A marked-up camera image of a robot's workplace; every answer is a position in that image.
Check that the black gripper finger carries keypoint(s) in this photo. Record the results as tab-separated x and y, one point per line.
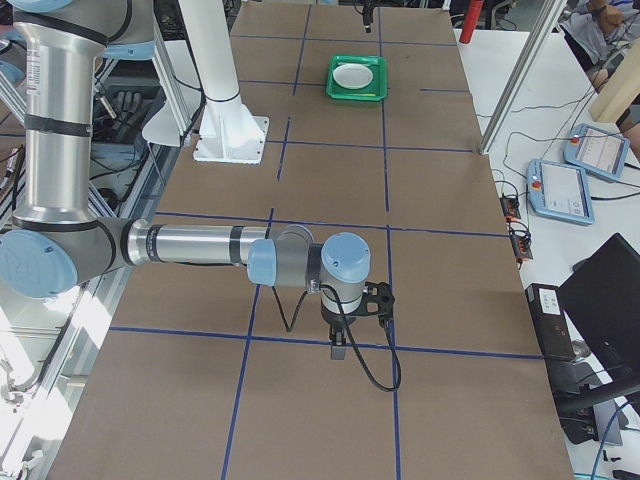
338	345

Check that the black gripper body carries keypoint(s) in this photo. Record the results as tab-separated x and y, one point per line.
334	318
367	20

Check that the green plastic tray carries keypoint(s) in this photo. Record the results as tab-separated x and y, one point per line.
374	92

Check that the white round plate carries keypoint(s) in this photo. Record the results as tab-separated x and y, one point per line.
352	76

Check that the red cylinder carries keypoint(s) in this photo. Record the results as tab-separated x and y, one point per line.
471	18

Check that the black power strip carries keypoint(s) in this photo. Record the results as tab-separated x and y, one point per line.
521	244
510	207

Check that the black power strip right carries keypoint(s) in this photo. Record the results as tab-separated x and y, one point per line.
510	207

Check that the black electronics box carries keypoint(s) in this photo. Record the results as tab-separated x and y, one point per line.
549	321

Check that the person in background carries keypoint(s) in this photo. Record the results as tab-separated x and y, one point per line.
594	29

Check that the blue teach pendant near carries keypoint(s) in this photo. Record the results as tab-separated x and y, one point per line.
560	191

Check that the blue teach pendant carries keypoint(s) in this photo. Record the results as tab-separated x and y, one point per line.
560	191
598	152

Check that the black laptop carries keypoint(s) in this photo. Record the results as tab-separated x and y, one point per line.
601	298

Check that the wooden beam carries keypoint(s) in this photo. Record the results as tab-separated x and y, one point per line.
620	91

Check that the blue teach pendant far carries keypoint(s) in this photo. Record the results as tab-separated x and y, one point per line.
598	152

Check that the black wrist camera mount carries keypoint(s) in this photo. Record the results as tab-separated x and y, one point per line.
378	300

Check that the aluminium frame post right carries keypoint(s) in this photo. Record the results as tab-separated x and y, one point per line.
543	26

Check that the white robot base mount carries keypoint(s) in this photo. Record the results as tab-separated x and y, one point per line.
229	132

